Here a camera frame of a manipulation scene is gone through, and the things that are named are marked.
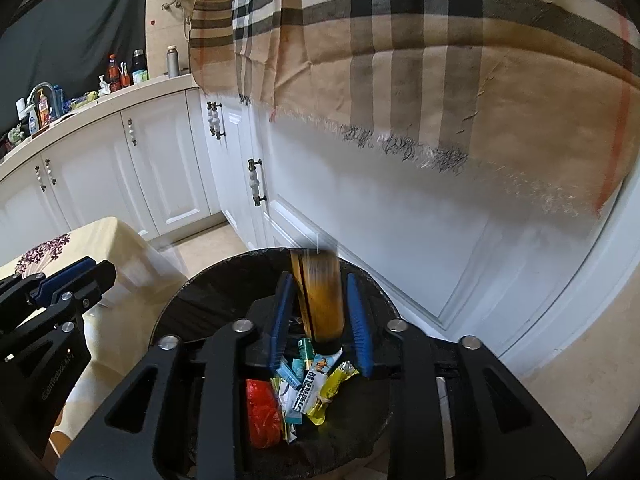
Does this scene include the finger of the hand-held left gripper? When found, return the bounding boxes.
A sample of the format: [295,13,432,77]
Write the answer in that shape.
[0,260,117,346]
[0,256,97,311]

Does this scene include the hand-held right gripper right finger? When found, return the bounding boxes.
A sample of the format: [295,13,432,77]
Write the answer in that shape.
[345,272,588,480]

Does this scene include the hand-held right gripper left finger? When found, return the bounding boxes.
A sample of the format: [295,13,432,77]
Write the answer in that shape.
[55,271,296,480]

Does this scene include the orange tube black cap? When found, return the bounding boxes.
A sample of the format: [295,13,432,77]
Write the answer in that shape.
[290,250,347,357]

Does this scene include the light blue packet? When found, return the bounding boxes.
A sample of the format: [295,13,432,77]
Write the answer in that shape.
[274,357,304,387]

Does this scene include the yellow wrapper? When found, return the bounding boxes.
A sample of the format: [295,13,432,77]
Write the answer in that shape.
[306,362,360,426]

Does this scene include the white packet blue print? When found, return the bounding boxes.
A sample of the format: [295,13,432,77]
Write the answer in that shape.
[287,355,346,414]

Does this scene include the black bin with bag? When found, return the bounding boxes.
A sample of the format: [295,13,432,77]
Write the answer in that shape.
[155,246,402,479]

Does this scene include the red plastic bag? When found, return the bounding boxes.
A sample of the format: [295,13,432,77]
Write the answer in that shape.
[245,379,284,450]

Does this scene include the floral tablecloth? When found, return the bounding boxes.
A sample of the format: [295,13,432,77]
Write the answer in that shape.
[0,216,191,461]

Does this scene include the white base cabinets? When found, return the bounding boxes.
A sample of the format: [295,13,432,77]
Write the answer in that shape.
[0,80,640,376]

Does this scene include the white plastic bottle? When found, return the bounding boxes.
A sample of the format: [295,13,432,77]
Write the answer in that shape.
[15,97,41,133]

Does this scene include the orange dish soap bottle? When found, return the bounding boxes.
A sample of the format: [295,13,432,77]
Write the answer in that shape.
[36,89,52,128]

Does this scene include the yellow green pack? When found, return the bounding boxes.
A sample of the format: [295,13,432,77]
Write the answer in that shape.
[64,91,98,110]

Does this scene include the beige countertop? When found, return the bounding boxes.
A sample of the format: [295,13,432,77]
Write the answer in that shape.
[0,74,196,181]

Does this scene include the chrome faucet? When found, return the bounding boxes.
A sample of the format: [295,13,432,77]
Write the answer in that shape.
[27,81,56,126]

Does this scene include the dark bottle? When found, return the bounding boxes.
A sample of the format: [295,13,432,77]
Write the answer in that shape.
[131,49,150,85]

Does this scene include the plaid cloth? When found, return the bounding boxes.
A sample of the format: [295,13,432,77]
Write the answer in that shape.
[189,0,640,218]

